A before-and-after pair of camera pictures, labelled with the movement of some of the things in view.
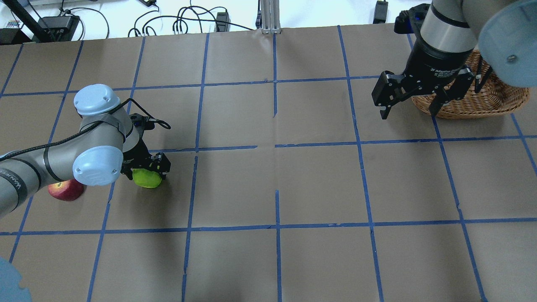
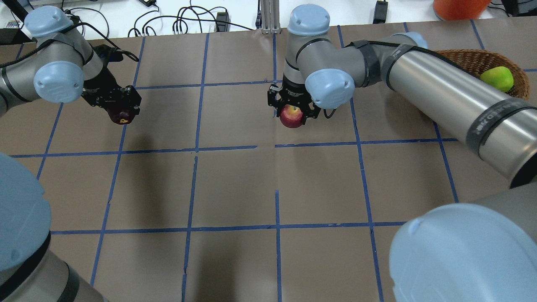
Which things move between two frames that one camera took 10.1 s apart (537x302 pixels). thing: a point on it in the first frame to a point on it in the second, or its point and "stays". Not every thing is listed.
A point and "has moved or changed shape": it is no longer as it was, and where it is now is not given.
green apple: x=146 y=178 has moved or changed shape
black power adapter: x=380 y=12 stays
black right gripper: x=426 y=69 to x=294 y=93
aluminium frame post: x=270 y=14 stays
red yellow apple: x=66 y=190 to x=291 y=116
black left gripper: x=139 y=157 to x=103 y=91
